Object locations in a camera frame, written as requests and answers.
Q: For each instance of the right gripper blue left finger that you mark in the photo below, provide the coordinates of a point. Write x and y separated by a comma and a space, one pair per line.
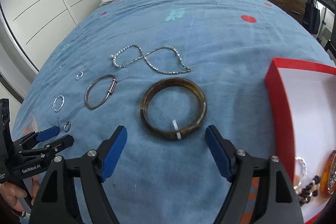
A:
56, 200

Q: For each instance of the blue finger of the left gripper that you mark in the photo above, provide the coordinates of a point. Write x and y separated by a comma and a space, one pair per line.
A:
50, 149
32, 139

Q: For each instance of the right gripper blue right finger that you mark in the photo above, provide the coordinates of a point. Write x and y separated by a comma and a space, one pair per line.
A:
276, 200

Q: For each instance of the twisted silver hoop earring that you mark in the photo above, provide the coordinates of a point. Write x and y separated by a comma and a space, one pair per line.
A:
58, 103

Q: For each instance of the amber translucent bangle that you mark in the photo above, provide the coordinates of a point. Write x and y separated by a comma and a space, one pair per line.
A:
327, 184

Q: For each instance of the thin silver bangle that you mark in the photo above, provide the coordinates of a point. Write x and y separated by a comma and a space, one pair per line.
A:
98, 92

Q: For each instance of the dark brown bangle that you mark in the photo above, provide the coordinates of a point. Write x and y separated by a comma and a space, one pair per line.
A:
173, 108

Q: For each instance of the person left hand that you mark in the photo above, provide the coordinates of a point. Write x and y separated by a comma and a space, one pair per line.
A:
10, 193

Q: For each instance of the red shallow box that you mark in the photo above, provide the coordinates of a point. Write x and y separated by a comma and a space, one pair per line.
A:
302, 98

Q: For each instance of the blue patterned bedspread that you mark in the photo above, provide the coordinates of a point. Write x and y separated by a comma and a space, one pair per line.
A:
227, 44

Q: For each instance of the dark grey chair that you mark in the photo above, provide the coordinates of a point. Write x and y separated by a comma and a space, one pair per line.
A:
330, 48

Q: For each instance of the dark blue tote bag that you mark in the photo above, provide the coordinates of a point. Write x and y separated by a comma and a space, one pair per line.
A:
311, 18

